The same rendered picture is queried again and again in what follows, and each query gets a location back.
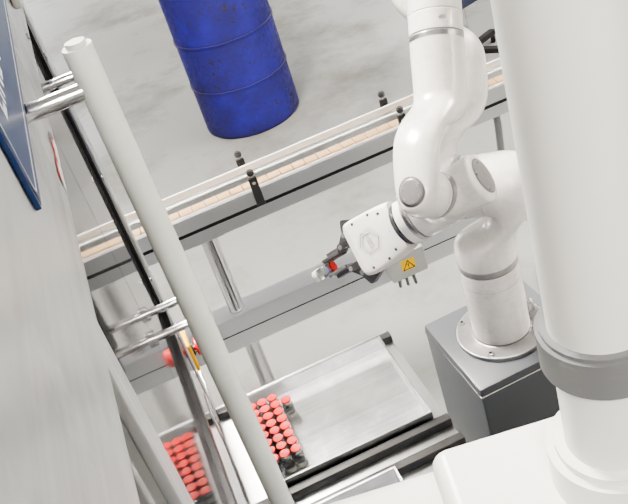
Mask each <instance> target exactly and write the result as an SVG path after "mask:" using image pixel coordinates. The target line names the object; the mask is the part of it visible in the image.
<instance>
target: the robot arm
mask: <svg viewBox="0 0 628 504"><path fill-rule="evenodd" d="M391 2H392V4H393V5H394V7H395V8H396V10H397V11H398V12H399V13H400V14H401V15H402V16H403V17H404V18H406V19H407V21H408V35H409V49H410V61H411V73H412V85H413V105H412V107H411V109H410V111H409V112H408V113H407V114H406V116H405V117H404V119H403V120H402V122H401V123H400V125H399V127H398V130H397V132H396V135H395V139H394V146H393V169H394V183H395V191H396V196H395V197H396V198H397V199H396V202H393V201H392V202H391V201H389V202H386V203H383V204H380V205H378V206H376V207H374V208H372V209H370V210H368V211H366V212H364V213H362V214H360V215H359V216H357V217H355V218H353V219H344V220H341V221H340V229H341V235H340V240H339V244H338V245H337V248H335V249H334V250H332V251H331V252H329V253H327V254H326V256H327V258H325V259H324V260H322V263H324V264H326V263H329V262H330V261H335V260H336V259H338V258H340V257H341V256H343V255H344V254H346V253H347V251H348V249H349V248H351V250H352V252H353V254H354V256H355V258H356V260H357V261H356V262H354V263H350V264H346V265H344V266H342V267H340V268H338V269H337V270H335V271H333V272H332V273H330V274H329V277H330V278H332V277H336V276H337V278H338V279H339V278H342V277H344V276H345V275H347V274H349V273H351V272H354V273H356V274H359V275H361V276H364V278H365V279H366V280H367V281H368V282H370V283H371V284H372V283H375V282H377V281H378V279H379V278H380V276H381V275H382V273H383V272H384V270H386V269H388V268H389V267H391V266H392V265H394V264H395V263H397V262H398V261H400V260H401V259H403V258H404V257H405V256H407V255H408V254H409V253H410V252H411V251H413V250H414V249H415V248H416V247H417V246H418V244H419V243H422V242H423V241H425V240H427V239H429V238H430V237H432V236H434V235H435V234H437V233H439V232H441V231H442V230H444V229H446V228H448V227H449V226H451V225H453V224H454V223H456V222H458V221H460V220H461V219H470V218H480V217H482V218H481V219H479V220H477V221H475V222H474V223H472V224H470V225H469V226H467V227H466V228H464V229H463V230H462V231H460V232H459V234H458V235H457V236H456V238H455V242H454V251H455V257H456V262H457V266H458V270H459V275H460V279H461V283H462V288H463V292H464V296H465V301H466V305H467V309H468V312H467V313H466V314H465V315H464V316H463V317H462V318H461V320H460V321H459V323H458V325H457V330H456V336H457V340H458V343H459V346H460V347H461V348H462V350H463V351H464V352H466V353H467V354H468V355H470V356H471V357H473V358H476V359H479V360H482V361H487V362H505V361H511V360H515V359H519V358H521V357H524V356H526V355H528V354H530V353H531V352H533V351H534V350H536V349H537V345H536V340H535V334H534V328H533V325H534V318H535V315H536V313H537V311H538V309H539V306H537V305H536V304H534V303H533V301H532V299H531V298H529V299H528V300H526V295H525V289H524V284H523V278H522V273H521V267H520V262H519V256H518V251H517V245H516V233H517V230H518V228H519V227H520V225H521V224H522V223H523V222H524V220H525V219H526V218H527V214H526V208H525V202H524V196H523V190H522V184H521V179H520V173H519V167H518V161H517V155H516V150H501V151H491V152H482V153H474V154H465V155H458V154H457V152H456V146H457V143H458V141H459V139H460V137H461V136H462V135H463V134H464V133H465V132H466V131H467V130H468V129H469V128H470V127H471V126H472V125H473V124H474V123H475V122H476V121H477V120H478V118H479V117H480V116H481V114H482V112H483V110H484V108H485V106H486V103H487V98H488V75H487V65H486V56H485V51H484V48H483V45H482V43H481V41H480V40H479V39H478V37H477V36H476V35H475V34H474V33H473V32H471V31H470V30H468V29H467V28H465V27H464V26H463V14H462V0H391ZM373 267H374V268H373Z"/></svg>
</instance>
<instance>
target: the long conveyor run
mask: <svg viewBox="0 0 628 504"><path fill-rule="evenodd" d="M486 65H487V75H488V98H487V103H486V106H485V108H484V110H483V112H482V114H481V116H480V117H479V118H478V120H477V121H476V122H475V123H474V124H473V125H472V126H471V127H470V128H472V127H474V126H477V125H479V124H481V123H484V122H486V121H488V120H491V119H493V118H495V117H498V116H500V115H502V114H505V113H507V112H509V108H508V102H507V96H506V91H505V85H504V79H503V73H502V67H501V61H500V58H497V59H495V60H493V61H490V62H488V63H486ZM384 96H385V92H384V91H379V92H378V97H380V98H381V99H380V100H379V104H380V108H378V109H376V110H374V111H371V112H369V113H367V114H364V115H362V116H359V117H357V118H355V119H352V120H350V121H348V122H345V123H343V124H340V125H338V126H336V127H333V128H331V129H328V130H326V131H324V132H321V133H319V134H317V135H314V136H312V137H309V138H307V139H305V140H302V141H300V142H298V143H295V144H293V145H290V146H288V147H286V148H283V149H281V150H279V151H276V152H274V153H271V154H269V155H267V156H264V157H262V158H260V159H257V160H255V161H252V162H250V163H248V164H246V163H245V161H244V158H243V157H242V158H240V157H241V155H242V154H241V152H240V151H235V152H234V156H235V158H238V159H237V160H235V161H236V164H237V166H238V168H236V169H233V170H231V171H229V172H226V173H224V174H221V175H219V176H217V177H214V178H212V179H210V180H207V181H205V182H202V183H200V184H198V185H195V186H193V187H191V188H188V189H186V190H183V191H181V192H179V193H176V194H174V195H172V196H169V197H167V198H164V199H162V202H163V204H164V207H165V209H166V211H167V214H168V216H169V218H170V220H171V223H172V225H173V227H174V230H175V232H176V234H177V236H178V239H179V241H180V243H181V245H182V248H183V250H184V251H186V250H188V249H191V248H193V247H195V246H198V245H200V244H202V243H205V242H207V241H209V240H212V239H214V238H216V237H219V236H221V235H223V234H226V233H228V232H230V231H233V230H235V229H237V228H239V227H242V226H244V225H246V224H249V223H251V222H253V221H256V220H258V219H260V218H263V217H265V216H267V215H270V214H272V213H274V212H277V211H279V210H281V209H284V208H286V207H288V206H291V205H293V204H295V203H298V202H300V201H302V200H305V199H307V198H309V197H312V196H314V195H316V194H319V193H321V192H323V191H326V190H328V189H330V188H333V187H335V186H337V185H340V184H342V183H344V182H346V181H349V180H351V179H353V178H356V177H358V176H360V175H363V174H365V173H367V172H370V171H372V170H374V169H377V168H379V167H381V166H384V165H386V164H388V163H391V162H393V146H394V139H395V135H396V132H397V130H398V127H399V125H400V123H401V122H402V120H403V119H404V117H405V116H406V114H407V113H408V112H409V111H410V109H411V107H412V105H413V94H412V95H409V96H407V97H405V98H402V99H400V100H397V101H395V102H393V103H390V104H388V101H387V98H386V97H385V98H384ZM470 128H469V129H470ZM125 217H126V219H127V221H128V224H129V226H130V228H131V230H132V232H133V234H134V236H135V238H136V241H137V243H138V245H139V247H140V249H141V251H142V253H143V255H144V257H145V260H146V262H147V264H148V266H151V265H153V264H156V263H158V260H157V257H156V255H155V253H154V251H153V249H152V247H151V244H150V242H149V240H148V238H147V236H146V234H145V232H144V229H143V227H142V225H141V223H140V221H139V219H138V216H137V214H136V212H135V211H133V212H131V213H129V214H126V215H125Z"/></svg>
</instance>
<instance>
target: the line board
mask: <svg viewBox="0 0 628 504"><path fill-rule="evenodd" d="M0 145H1V147H2V148H3V150H4V152H5V154H6V156H7V158H8V160H9V161H10V163H11V165H12V167H13V169H14V171H15V173H16V175H17V176H18V178H19V180H20V182H21V184H22V186H23V188H24V189H25V191H26V193H27V195H28V197H29V199H30V201H31V203H32V204H33V206H34V208H35V210H36V211H38V210H41V209H42V206H41V205H42V203H41V197H40V192H39V186H38V180H37V175H36V169H35V163H34V158H33V152H32V146H31V141H30V135H29V129H28V124H27V118H26V112H25V107H24V101H23V95H22V90H21V84H20V78H19V73H18V67H17V61H16V56H15V50H14V44H13V39H12V33H11V27H10V22H9V16H8V10H7V5H6V0H0Z"/></svg>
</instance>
